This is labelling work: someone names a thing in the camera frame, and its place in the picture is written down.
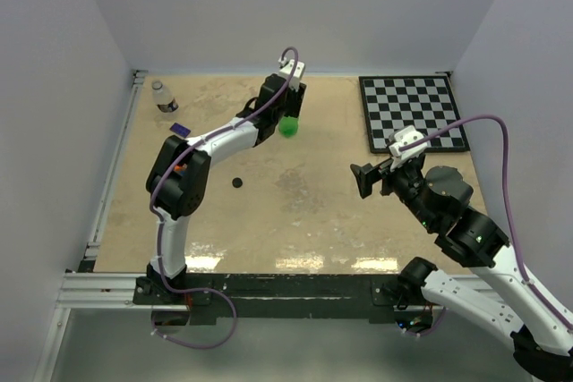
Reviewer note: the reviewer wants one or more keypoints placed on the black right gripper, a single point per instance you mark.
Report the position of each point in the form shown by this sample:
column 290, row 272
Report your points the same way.
column 368, row 174

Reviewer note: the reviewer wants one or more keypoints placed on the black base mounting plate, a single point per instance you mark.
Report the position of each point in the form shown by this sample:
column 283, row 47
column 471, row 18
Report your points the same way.
column 374, row 298

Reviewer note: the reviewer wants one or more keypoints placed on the colourful toy car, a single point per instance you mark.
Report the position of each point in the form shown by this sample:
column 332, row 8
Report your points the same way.
column 180, row 168

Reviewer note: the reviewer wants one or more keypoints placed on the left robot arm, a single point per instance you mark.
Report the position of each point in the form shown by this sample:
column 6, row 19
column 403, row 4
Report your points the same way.
column 179, row 176

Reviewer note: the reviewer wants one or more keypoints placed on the black white chessboard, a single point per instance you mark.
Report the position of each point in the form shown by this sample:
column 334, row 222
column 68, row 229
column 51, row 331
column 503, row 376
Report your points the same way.
column 391, row 103

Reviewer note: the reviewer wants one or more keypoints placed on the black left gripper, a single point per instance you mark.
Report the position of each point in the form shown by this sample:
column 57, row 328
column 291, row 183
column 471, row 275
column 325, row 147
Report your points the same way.
column 296, row 97

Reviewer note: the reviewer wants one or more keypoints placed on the clear Pepsi bottle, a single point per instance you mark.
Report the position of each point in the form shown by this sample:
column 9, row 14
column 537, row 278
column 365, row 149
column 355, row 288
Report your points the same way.
column 163, row 97

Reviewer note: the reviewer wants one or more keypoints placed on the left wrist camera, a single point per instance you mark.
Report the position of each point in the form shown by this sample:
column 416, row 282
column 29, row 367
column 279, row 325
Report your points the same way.
column 294, row 70

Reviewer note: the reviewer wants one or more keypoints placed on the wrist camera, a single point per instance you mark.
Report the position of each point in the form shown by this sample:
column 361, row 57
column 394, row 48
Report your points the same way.
column 406, row 144
column 294, row 70

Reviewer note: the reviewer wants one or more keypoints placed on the black bottle cap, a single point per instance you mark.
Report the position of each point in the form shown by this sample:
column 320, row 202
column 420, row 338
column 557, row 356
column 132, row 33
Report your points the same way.
column 237, row 182

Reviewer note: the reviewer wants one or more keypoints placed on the green plastic bottle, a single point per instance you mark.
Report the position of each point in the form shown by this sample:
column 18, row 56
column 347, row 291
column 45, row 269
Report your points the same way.
column 288, row 126

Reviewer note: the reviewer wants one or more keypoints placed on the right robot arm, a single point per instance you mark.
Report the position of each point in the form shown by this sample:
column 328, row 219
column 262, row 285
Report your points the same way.
column 440, row 201

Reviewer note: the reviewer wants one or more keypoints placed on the small purple object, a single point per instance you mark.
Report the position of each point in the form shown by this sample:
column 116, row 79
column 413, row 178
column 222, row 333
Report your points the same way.
column 180, row 130

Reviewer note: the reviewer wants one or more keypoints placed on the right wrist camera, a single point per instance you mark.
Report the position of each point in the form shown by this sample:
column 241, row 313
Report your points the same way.
column 406, row 144

